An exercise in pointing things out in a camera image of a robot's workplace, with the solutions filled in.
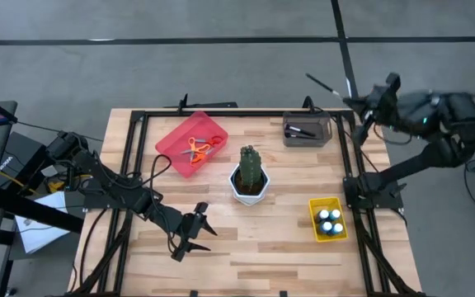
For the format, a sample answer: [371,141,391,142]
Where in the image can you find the orange-handled scissors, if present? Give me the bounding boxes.
[179,136,218,167]

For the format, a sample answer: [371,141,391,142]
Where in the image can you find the white hexagonal plant pot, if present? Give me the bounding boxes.
[228,163,271,207]

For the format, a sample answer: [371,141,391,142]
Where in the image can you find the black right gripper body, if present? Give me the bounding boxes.
[351,72,406,146]

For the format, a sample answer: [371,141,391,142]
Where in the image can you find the black table bracket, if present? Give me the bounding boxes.
[164,92,239,111]

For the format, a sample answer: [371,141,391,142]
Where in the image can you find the black aluminium table frame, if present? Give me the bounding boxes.
[62,107,426,297]

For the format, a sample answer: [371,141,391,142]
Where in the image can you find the black equipment box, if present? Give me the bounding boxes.
[0,130,59,191]

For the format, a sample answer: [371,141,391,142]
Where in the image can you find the white paper sheet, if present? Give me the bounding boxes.
[13,190,73,255]

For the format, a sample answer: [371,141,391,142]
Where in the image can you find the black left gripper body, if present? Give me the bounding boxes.
[170,201,209,263]

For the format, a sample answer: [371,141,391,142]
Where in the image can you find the yellow slotted plastic basket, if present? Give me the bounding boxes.
[308,196,350,243]

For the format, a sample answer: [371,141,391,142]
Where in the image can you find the yellow cable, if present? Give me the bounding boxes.
[0,169,37,196]

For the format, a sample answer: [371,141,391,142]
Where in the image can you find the dark-bristled black brush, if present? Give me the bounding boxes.
[284,130,317,140]

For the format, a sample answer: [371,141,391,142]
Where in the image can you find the white-bristled black brush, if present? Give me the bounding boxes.
[285,122,317,139]

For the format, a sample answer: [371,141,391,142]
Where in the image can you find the grey plastic bin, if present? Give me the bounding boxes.
[281,110,333,149]

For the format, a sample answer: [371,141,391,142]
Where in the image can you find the pink-red translucent plastic bin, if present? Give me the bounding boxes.
[154,110,229,179]

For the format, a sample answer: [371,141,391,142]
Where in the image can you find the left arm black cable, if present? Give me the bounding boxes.
[148,153,183,255]

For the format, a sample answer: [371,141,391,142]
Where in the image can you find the thick black-handled paintbrush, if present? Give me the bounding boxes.
[304,73,342,99]

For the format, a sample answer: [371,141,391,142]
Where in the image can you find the green cactus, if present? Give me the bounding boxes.
[238,144,263,189]

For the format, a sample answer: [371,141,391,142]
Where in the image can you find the black stand beam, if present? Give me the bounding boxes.
[0,187,85,234]

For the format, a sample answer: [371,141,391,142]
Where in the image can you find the red-handled scissors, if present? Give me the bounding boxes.
[202,134,225,157]

